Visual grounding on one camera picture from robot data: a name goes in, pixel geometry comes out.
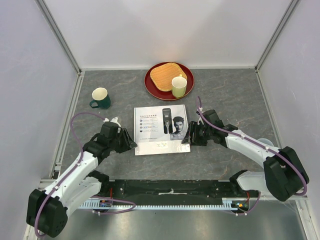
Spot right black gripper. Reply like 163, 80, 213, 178
181, 121, 213, 147

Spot white cardboard clipper box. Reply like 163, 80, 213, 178
134, 104, 191, 156

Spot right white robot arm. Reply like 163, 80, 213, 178
182, 110, 310, 202

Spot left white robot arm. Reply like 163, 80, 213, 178
26, 117, 137, 238

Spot dark green mug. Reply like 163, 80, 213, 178
89, 87, 111, 109

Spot pale green cup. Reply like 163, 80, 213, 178
171, 74, 188, 98

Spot red bowl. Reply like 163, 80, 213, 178
144, 62, 195, 101

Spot woven bamboo tray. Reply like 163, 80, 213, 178
150, 62, 188, 92

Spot clear plastic measuring cup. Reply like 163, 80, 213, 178
258, 138, 274, 147

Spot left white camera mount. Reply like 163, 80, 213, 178
103, 117, 121, 127

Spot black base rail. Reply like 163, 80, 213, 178
96, 179, 258, 203

